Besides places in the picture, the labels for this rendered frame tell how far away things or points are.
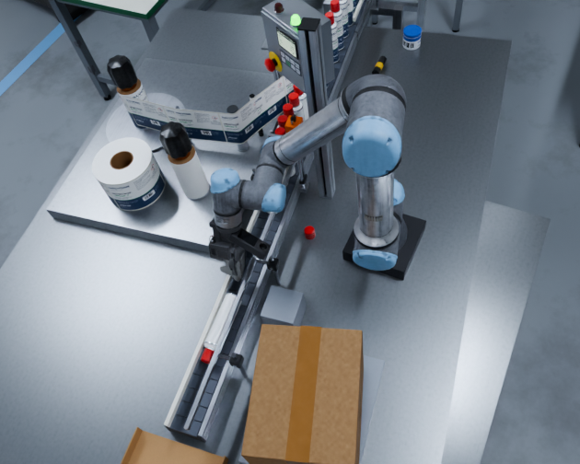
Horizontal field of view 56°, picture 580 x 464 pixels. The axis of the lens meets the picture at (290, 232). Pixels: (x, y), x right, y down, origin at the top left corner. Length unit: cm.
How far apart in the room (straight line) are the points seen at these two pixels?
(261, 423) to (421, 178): 102
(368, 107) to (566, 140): 223
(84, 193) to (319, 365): 114
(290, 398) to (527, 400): 142
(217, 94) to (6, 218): 168
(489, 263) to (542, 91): 190
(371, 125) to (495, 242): 81
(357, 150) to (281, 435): 62
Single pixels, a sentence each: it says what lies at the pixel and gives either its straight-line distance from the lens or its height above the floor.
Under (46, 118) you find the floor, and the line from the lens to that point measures 389.
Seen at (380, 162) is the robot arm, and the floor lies 146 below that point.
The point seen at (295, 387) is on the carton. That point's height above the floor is 112.
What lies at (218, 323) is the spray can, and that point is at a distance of 157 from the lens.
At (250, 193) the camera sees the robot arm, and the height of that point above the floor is 123.
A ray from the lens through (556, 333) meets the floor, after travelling 264.
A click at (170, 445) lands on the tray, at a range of 161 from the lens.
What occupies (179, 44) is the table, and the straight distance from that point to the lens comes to 259.
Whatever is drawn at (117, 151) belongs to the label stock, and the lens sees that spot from 193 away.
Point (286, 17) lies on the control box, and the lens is 147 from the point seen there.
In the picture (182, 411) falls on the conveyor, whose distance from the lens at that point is 157.
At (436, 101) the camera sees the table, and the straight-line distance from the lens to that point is 216.
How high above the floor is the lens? 232
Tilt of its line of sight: 56 degrees down
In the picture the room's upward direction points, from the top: 13 degrees counter-clockwise
